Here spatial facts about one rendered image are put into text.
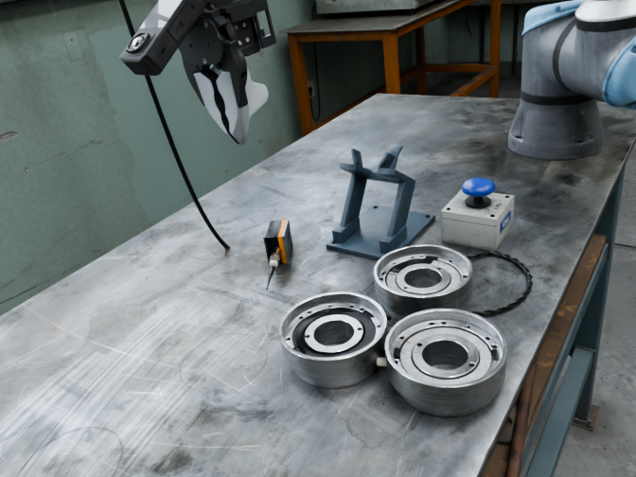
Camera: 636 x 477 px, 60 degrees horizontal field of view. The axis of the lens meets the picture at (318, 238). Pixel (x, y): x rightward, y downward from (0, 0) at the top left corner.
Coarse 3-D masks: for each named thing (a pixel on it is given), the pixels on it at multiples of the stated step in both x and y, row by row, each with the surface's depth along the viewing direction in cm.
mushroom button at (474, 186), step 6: (468, 180) 70; (474, 180) 70; (480, 180) 69; (486, 180) 69; (462, 186) 70; (468, 186) 68; (474, 186) 68; (480, 186) 68; (486, 186) 68; (492, 186) 68; (468, 192) 68; (474, 192) 68; (480, 192) 68; (486, 192) 68; (492, 192) 68; (474, 198) 70; (480, 198) 70
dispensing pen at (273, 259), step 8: (272, 224) 73; (280, 224) 73; (272, 232) 72; (264, 240) 71; (272, 240) 71; (272, 248) 71; (272, 256) 69; (280, 256) 70; (272, 264) 68; (280, 264) 72; (272, 272) 67
